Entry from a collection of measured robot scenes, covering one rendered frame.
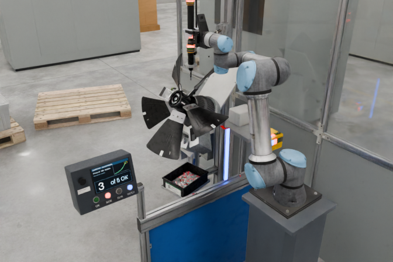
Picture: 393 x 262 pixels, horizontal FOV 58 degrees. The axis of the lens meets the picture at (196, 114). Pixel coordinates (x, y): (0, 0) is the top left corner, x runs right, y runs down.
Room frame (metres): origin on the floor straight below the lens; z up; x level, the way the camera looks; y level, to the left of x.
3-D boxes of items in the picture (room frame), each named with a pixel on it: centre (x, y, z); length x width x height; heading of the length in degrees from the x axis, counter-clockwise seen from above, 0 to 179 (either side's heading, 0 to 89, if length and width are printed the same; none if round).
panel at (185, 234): (1.60, -0.09, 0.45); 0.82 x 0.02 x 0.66; 124
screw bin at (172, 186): (1.70, 0.06, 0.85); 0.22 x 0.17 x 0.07; 140
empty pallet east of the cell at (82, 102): (4.59, 1.60, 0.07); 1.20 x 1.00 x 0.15; 108
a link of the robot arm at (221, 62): (1.75, -0.14, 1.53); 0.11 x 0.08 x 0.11; 108
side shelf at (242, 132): (2.36, -0.36, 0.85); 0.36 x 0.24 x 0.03; 34
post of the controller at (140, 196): (1.36, 0.27, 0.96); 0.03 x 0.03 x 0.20; 34
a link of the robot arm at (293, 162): (1.31, -0.41, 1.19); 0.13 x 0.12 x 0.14; 108
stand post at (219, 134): (2.26, -0.17, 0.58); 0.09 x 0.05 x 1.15; 34
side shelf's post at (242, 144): (2.36, -0.36, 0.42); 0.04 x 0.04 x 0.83; 34
